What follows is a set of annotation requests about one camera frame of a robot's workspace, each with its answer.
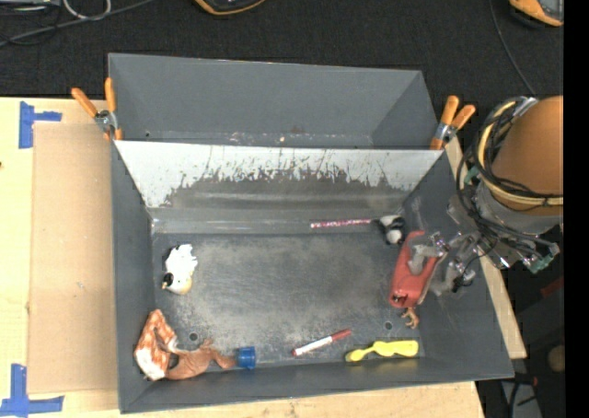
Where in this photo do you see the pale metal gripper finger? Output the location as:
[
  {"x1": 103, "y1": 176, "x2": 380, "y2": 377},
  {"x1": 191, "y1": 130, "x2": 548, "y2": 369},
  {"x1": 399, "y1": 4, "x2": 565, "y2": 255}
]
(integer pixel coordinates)
[
  {"x1": 407, "y1": 231, "x2": 451, "y2": 275},
  {"x1": 427, "y1": 257, "x2": 478, "y2": 298}
]

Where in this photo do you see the red box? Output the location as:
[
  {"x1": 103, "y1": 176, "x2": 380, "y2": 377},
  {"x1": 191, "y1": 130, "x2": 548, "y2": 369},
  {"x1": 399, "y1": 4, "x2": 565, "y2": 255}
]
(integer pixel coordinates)
[{"x1": 388, "y1": 229, "x2": 439, "y2": 309}]

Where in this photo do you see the black and white toy animal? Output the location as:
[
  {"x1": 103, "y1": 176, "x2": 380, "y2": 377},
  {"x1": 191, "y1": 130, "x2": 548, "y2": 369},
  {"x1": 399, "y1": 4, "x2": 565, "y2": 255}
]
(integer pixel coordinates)
[{"x1": 378, "y1": 214, "x2": 408, "y2": 247}]

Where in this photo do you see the small orange toy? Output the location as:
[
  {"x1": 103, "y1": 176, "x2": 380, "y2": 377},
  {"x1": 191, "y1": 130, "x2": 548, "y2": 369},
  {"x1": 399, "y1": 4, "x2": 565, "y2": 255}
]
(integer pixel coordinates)
[{"x1": 400, "y1": 308, "x2": 422, "y2": 331}]

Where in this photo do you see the yellow toy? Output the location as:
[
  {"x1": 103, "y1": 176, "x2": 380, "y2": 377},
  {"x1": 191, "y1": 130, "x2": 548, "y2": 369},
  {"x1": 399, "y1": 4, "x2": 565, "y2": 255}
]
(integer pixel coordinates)
[{"x1": 344, "y1": 339, "x2": 421, "y2": 364}]

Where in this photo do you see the pink stick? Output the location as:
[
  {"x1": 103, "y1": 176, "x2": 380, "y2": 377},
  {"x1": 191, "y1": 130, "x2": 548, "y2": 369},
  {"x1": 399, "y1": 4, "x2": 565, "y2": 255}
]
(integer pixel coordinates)
[{"x1": 309, "y1": 218, "x2": 374, "y2": 230}]

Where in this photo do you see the red and white marker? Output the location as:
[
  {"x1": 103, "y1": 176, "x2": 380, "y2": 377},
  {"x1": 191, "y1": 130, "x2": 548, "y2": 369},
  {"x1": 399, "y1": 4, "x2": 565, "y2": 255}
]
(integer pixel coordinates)
[{"x1": 291, "y1": 328, "x2": 353, "y2": 358}]

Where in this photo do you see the grey metal bin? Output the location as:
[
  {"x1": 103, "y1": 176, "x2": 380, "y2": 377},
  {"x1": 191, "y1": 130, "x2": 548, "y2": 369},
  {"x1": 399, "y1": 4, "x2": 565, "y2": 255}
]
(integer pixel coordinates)
[{"x1": 106, "y1": 52, "x2": 515, "y2": 413}]

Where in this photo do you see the blue cap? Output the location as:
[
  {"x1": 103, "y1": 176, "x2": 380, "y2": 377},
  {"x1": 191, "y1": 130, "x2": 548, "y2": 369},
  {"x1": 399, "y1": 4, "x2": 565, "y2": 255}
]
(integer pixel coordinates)
[{"x1": 236, "y1": 345, "x2": 258, "y2": 370}]

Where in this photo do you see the white and yellow toy animal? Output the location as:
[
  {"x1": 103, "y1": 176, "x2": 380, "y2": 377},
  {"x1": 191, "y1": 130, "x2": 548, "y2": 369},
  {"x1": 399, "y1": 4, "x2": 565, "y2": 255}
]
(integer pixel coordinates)
[{"x1": 160, "y1": 243, "x2": 200, "y2": 296}]

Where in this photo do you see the brown toy animal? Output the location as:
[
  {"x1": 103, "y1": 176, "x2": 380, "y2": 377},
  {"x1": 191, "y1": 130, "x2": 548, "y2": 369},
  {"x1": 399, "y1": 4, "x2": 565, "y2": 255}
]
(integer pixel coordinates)
[{"x1": 164, "y1": 338, "x2": 238, "y2": 381}]

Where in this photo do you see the orange and white cloth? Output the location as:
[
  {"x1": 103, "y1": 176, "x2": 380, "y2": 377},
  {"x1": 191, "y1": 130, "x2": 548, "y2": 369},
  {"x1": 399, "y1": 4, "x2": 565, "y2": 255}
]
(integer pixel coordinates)
[{"x1": 133, "y1": 308, "x2": 179, "y2": 382}]

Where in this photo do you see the brown cardboard board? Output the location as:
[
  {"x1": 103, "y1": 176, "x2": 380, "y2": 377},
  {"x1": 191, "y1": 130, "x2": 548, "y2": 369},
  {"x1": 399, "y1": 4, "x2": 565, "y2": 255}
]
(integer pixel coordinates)
[{"x1": 26, "y1": 121, "x2": 121, "y2": 395}]

